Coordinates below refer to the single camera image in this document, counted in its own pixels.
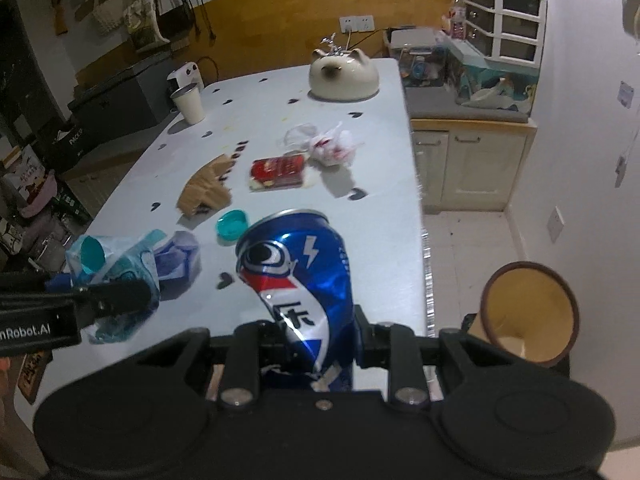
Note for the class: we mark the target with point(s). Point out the white double wall socket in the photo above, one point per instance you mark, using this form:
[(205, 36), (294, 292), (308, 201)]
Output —
[(356, 23)]

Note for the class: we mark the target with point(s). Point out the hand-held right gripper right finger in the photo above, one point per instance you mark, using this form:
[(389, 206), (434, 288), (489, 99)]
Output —
[(374, 342)]

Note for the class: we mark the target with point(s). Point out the clear water bottle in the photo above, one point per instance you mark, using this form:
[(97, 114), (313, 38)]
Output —
[(457, 15)]

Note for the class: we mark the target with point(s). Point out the crushed blue soda can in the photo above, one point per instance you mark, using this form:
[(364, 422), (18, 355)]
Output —
[(295, 285)]

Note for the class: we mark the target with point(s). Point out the white plastic bag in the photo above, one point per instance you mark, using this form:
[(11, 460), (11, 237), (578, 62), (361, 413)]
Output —
[(332, 147)]

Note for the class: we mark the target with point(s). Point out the grey storage chest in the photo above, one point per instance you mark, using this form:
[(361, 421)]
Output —
[(120, 95)]

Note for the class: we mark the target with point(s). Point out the white paper cup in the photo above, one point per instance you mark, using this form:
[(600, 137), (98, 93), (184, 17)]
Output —
[(189, 105)]

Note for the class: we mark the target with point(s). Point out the red snack packet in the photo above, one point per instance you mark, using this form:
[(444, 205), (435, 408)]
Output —
[(277, 172)]

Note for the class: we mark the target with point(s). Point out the teal bottle cap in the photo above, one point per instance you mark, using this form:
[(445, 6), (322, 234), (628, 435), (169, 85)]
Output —
[(231, 226)]

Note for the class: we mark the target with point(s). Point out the grey cabinet mat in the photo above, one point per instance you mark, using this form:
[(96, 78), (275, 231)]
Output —
[(440, 105)]

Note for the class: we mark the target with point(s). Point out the small white appliance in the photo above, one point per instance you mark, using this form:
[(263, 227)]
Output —
[(185, 75)]

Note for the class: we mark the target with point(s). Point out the cat-shaped white ceramic box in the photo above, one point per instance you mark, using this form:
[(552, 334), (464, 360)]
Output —
[(342, 77)]

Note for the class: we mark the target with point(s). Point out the blue and white plastic wrapper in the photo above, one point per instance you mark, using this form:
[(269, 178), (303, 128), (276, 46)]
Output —
[(175, 260)]

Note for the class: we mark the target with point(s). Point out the brown-rimmed beige trash bin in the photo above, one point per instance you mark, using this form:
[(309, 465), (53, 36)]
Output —
[(530, 310)]

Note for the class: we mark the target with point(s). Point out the cream floor cabinet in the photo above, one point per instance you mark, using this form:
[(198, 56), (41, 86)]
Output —
[(475, 165)]

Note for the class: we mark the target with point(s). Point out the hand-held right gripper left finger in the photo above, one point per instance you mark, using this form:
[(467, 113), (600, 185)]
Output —
[(242, 350)]

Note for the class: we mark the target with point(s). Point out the white drawer unit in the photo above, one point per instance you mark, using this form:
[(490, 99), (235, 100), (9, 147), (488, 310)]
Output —
[(505, 20)]

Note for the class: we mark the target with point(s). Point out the clear plastic tank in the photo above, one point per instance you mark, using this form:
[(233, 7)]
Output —
[(417, 57)]

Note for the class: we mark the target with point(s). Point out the brown framed sign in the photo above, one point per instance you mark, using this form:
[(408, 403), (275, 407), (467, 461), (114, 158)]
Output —
[(34, 377)]

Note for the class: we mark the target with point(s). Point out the black cardboard box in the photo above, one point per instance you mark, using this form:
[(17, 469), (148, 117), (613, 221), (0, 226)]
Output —
[(67, 142)]

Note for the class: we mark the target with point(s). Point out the white low wall socket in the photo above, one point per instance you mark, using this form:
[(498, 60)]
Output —
[(555, 224)]

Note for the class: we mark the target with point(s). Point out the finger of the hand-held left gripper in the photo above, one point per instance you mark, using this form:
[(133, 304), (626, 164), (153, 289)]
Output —
[(57, 283), (117, 297)]

